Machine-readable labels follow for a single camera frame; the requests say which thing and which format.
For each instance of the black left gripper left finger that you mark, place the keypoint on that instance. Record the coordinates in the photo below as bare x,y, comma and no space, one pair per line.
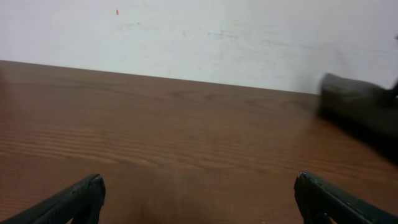
79,203

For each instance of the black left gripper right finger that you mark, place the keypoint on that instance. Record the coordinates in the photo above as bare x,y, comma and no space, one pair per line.
322,202

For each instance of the grey shorts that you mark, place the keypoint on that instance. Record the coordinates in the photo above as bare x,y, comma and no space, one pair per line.
366,111

